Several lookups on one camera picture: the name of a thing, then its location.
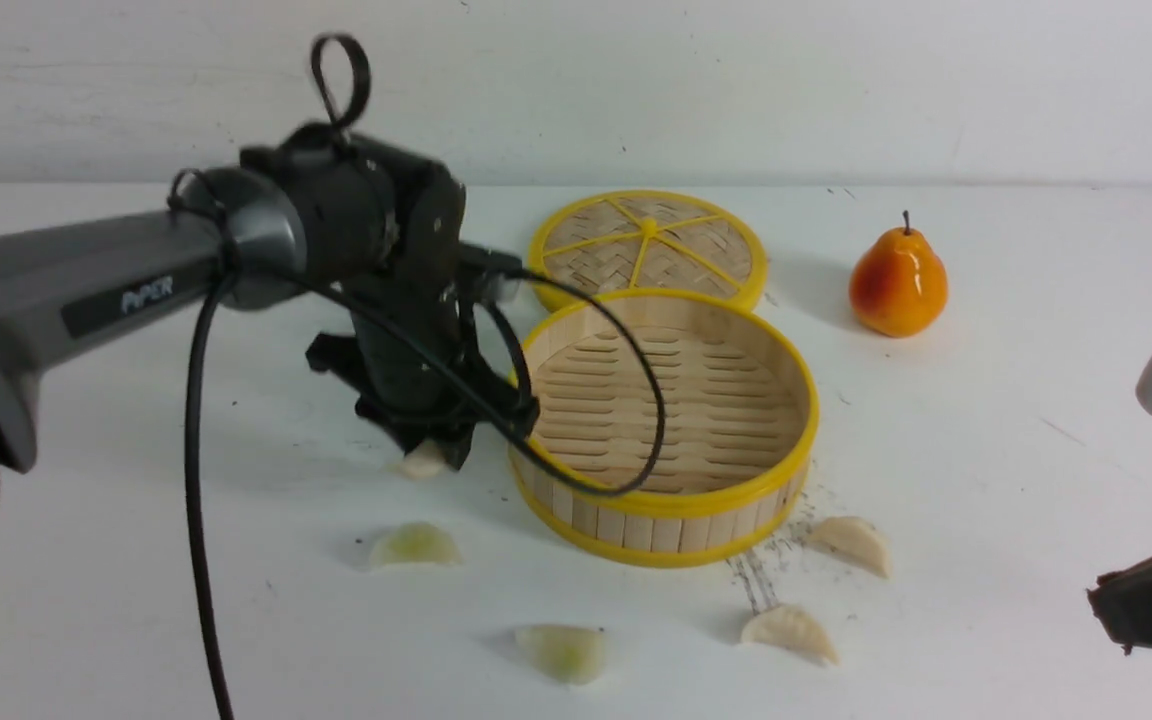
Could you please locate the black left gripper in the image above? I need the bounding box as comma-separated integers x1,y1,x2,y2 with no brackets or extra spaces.
238,123,539,471

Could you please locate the white dumpling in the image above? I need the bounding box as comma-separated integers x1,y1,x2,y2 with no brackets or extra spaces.
396,439,449,480

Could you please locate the greenish dumpling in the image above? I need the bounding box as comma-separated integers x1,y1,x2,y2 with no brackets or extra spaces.
367,521,465,569
515,624,607,685

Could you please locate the greenish dumpling front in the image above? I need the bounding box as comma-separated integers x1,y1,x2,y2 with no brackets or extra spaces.
515,624,607,685

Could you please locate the cream dumpling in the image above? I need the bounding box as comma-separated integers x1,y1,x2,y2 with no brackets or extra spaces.
738,602,841,666
805,516,892,579

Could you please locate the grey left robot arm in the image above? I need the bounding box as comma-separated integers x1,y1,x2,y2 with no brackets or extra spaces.
0,122,538,473

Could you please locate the woven bamboo steamer lid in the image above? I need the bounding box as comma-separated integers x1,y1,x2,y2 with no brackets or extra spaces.
526,190,770,310

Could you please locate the orange toy pear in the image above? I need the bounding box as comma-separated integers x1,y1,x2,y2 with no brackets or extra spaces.
847,210,948,338

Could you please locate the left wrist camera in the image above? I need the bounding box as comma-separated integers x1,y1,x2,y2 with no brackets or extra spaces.
454,242,526,305

